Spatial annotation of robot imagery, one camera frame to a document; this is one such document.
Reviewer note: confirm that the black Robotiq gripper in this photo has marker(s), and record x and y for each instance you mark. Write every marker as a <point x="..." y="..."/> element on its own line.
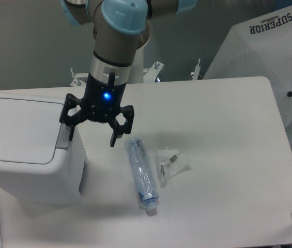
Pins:
<point x="99" y="99"/>

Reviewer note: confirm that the white push-top trash can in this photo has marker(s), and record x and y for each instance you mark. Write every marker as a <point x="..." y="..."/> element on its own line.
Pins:
<point x="41" y="159"/>

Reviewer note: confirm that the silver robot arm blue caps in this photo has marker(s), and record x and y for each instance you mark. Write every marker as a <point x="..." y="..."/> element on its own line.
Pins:
<point x="118" y="28"/>

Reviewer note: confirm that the crushed clear plastic bottle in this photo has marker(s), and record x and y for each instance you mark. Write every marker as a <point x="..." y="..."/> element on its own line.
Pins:
<point x="142" y="175"/>

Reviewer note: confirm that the crumpled clear plastic bag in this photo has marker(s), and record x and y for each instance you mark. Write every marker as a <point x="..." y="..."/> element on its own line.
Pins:
<point x="170" y="162"/>

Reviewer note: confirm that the white Superior umbrella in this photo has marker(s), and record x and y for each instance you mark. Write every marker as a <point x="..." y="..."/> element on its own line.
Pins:
<point x="260" y="47"/>

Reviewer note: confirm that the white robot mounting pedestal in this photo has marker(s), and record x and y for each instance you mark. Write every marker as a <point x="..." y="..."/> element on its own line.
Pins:
<point x="137" y="68"/>

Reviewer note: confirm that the white mounting bracket with bolts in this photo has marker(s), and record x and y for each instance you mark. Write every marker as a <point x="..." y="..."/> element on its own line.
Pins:
<point x="149" y="75"/>

